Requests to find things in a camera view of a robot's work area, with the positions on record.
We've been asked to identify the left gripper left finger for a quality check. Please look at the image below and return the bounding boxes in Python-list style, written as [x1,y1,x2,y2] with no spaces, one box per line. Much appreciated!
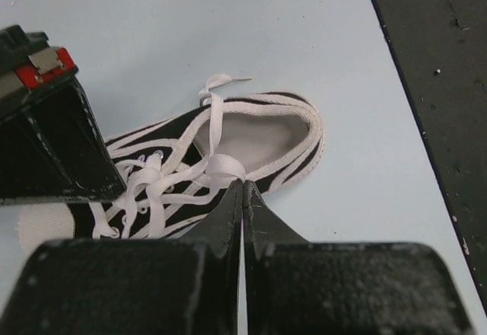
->
[1,180,243,334]

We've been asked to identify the black white sneaker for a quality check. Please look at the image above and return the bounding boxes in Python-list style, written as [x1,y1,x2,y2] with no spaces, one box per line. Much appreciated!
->
[18,74,324,252]

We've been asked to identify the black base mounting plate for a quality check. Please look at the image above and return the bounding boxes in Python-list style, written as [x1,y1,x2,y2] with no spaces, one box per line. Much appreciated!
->
[371,0,486,300]

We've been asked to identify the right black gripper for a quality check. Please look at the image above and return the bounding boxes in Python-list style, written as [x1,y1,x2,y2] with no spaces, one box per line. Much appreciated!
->
[1,24,126,206]

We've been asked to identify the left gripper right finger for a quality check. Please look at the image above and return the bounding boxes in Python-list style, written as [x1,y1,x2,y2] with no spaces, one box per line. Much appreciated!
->
[243,181,474,334]

